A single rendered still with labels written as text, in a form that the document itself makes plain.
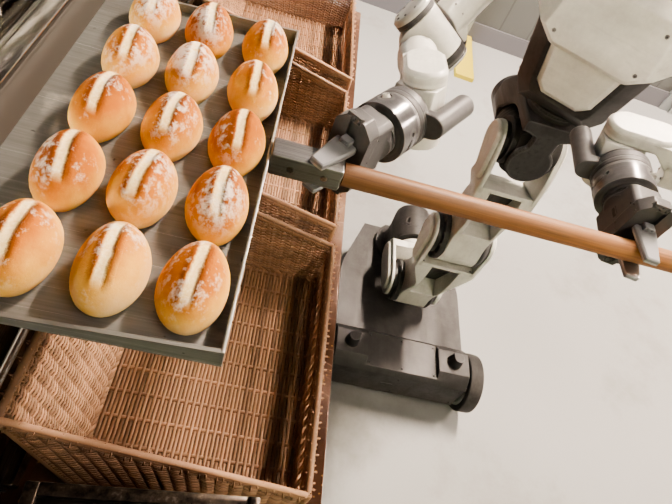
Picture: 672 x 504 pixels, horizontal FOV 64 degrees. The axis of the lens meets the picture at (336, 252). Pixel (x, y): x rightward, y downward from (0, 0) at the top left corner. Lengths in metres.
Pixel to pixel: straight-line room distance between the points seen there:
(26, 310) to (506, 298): 2.08
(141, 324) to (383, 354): 1.30
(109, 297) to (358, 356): 1.28
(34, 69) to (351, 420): 1.60
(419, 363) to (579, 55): 1.07
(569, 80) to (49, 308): 0.96
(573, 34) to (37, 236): 0.92
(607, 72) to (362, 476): 1.30
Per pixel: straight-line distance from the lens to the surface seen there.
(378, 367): 1.74
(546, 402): 2.25
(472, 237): 1.45
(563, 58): 1.15
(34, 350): 0.92
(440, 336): 1.92
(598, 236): 0.79
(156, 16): 0.81
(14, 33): 0.38
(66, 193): 0.58
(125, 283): 0.51
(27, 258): 0.53
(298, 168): 0.65
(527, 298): 2.48
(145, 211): 0.56
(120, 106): 0.66
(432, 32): 1.04
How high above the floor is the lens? 1.65
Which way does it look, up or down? 49 degrees down
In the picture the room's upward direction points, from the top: 25 degrees clockwise
